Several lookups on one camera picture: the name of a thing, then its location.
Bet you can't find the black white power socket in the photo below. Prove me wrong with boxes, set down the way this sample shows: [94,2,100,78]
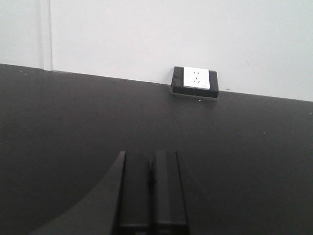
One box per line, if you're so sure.
[171,66,219,99]

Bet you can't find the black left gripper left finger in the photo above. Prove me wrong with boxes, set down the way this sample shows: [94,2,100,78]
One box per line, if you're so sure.
[118,152,152,235]

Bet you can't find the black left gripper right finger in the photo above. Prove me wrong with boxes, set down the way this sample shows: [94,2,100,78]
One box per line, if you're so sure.
[151,150,189,235]

